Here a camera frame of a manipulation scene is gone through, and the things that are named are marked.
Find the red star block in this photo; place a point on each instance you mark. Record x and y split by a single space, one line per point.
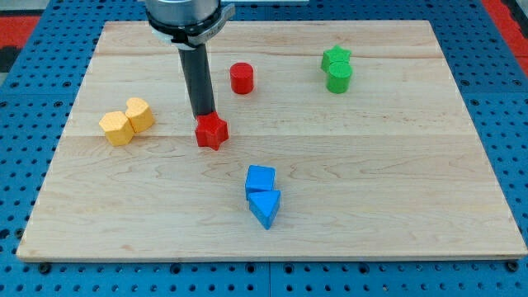
211 131

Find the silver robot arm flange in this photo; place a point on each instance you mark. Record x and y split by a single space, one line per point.
187 24

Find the blue cube block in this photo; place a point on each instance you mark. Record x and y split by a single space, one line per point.
259 178

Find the green star block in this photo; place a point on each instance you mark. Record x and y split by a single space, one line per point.
336 54

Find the blue triangle block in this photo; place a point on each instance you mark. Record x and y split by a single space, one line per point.
265 205

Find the red cylinder block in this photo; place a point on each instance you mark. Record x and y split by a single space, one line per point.
241 78

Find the light wooden board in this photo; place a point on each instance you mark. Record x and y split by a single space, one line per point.
390 170

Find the green cylinder block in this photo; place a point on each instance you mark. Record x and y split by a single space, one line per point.
338 77

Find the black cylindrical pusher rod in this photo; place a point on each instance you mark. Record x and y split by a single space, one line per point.
196 70

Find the yellow heart block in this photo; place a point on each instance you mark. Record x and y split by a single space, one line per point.
139 114

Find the yellow hexagon block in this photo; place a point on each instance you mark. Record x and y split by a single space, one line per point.
117 128

